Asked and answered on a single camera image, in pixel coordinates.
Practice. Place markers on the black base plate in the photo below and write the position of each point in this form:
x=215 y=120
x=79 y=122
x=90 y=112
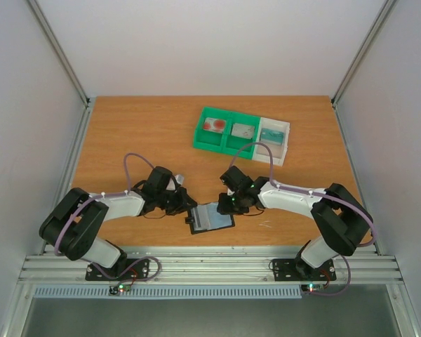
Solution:
x=286 y=270
x=123 y=269

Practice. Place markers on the teal card in bin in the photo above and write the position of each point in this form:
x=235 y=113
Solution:
x=272 y=136

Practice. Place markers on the black leather card holder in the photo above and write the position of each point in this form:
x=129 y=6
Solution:
x=206 y=218

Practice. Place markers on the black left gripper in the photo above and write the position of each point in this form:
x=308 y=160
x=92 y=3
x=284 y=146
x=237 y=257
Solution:
x=182 y=206

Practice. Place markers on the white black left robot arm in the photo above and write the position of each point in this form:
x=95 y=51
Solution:
x=73 y=225

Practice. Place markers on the controller board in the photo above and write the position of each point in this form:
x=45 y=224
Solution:
x=119 y=289
x=313 y=288

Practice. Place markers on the aluminium frame rail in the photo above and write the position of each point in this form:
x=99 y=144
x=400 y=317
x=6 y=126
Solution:
x=214 y=265

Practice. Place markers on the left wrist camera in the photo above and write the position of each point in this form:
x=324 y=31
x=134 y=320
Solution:
x=175 y=182

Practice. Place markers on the grey slotted cable duct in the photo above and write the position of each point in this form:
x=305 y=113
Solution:
x=170 y=292

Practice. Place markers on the red dotted card in bin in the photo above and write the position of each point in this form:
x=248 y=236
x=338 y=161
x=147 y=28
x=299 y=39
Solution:
x=214 y=125

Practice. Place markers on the white right bin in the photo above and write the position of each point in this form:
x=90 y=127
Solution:
x=278 y=152

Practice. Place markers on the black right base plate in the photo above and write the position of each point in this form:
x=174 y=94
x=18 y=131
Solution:
x=286 y=270

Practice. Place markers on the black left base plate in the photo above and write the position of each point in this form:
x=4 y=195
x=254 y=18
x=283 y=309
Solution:
x=123 y=269

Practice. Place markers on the grey card in bin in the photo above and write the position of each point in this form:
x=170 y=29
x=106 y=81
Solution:
x=242 y=130

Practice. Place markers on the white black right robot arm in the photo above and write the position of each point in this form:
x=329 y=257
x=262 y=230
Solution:
x=341 y=220

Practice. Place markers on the left controller board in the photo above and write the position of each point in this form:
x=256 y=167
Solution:
x=119 y=289

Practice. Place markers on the right controller board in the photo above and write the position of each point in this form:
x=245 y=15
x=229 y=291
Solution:
x=313 y=288

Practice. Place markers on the green middle bin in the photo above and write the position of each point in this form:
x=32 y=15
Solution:
x=231 y=144

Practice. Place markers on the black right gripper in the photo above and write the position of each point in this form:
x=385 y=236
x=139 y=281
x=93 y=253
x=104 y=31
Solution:
x=225 y=205

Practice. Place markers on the green bin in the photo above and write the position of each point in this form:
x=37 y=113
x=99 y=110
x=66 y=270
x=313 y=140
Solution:
x=209 y=141
x=231 y=144

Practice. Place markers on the green left bin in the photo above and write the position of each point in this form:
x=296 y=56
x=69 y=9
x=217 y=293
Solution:
x=209 y=141

